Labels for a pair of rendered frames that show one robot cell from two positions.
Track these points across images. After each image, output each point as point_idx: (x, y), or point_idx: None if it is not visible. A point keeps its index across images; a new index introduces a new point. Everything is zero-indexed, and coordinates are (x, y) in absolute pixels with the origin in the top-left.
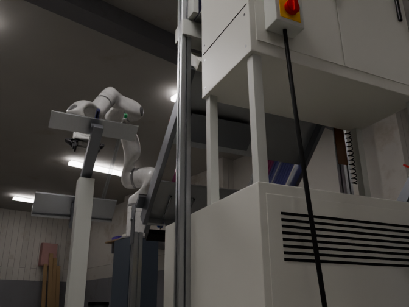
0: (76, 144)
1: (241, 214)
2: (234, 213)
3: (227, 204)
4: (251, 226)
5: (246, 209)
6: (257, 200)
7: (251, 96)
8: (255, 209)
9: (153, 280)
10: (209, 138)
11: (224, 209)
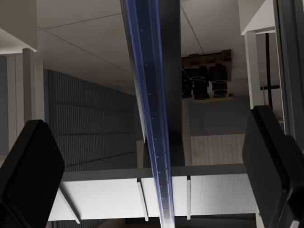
0: (59, 174)
1: (245, 6)
2: (249, 3)
3: (253, 8)
4: (241, 0)
5: (243, 11)
6: (239, 21)
7: (251, 103)
8: (240, 15)
9: None
10: (280, 81)
11: (254, 2)
